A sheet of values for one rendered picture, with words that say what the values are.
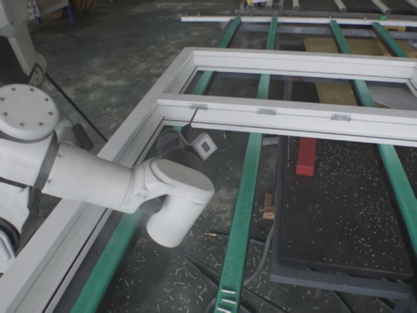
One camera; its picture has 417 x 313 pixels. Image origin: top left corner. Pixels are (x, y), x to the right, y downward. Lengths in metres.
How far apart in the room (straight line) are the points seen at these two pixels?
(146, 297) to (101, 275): 0.98
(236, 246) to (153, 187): 0.22
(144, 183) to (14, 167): 0.16
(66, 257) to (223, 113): 0.53
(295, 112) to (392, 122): 0.25
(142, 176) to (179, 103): 0.47
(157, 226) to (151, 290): 1.07
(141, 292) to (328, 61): 1.25
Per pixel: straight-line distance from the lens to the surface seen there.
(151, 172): 0.46
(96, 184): 0.45
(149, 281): 1.60
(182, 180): 0.47
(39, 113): 0.43
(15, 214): 1.07
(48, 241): 0.58
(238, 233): 0.61
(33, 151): 0.43
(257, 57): 1.25
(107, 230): 0.67
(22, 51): 0.77
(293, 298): 1.56
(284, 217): 1.03
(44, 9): 5.93
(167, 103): 0.91
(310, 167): 1.17
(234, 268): 0.57
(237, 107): 0.87
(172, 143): 0.64
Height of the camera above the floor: 1.34
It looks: 37 degrees down
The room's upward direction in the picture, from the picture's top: 2 degrees counter-clockwise
